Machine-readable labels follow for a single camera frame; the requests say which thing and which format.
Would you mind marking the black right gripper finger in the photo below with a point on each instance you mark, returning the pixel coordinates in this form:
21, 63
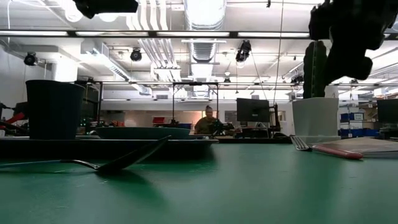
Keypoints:
348, 63

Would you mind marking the dark blue cup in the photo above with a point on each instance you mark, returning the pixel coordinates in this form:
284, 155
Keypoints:
54, 109

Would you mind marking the teal round plate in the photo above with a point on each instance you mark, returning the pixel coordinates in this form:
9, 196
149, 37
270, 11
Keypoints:
143, 132

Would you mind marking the dark rectangular serving tray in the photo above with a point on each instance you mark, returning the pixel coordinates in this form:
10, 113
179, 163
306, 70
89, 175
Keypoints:
189, 149

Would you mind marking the green cactus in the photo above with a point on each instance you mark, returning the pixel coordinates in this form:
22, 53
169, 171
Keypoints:
314, 71

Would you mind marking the black ceiling spotlight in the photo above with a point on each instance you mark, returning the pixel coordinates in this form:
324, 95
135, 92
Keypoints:
30, 59
136, 55
243, 51

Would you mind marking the black computer monitor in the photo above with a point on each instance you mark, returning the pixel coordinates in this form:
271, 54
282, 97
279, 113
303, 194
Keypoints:
252, 109
388, 110

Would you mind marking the white plant pot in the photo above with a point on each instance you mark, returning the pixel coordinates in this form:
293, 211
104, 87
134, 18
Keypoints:
315, 119

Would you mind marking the person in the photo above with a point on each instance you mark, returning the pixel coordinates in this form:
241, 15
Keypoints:
205, 124

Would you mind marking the green table mat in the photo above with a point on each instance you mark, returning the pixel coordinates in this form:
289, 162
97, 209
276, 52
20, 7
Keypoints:
248, 193

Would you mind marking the black overhead frame bar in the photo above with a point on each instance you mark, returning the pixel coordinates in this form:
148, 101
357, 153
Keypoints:
155, 31

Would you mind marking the silver ceiling air duct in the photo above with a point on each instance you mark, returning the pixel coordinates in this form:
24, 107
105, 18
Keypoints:
203, 28

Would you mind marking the black metal gantry frame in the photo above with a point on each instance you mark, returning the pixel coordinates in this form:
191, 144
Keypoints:
173, 102

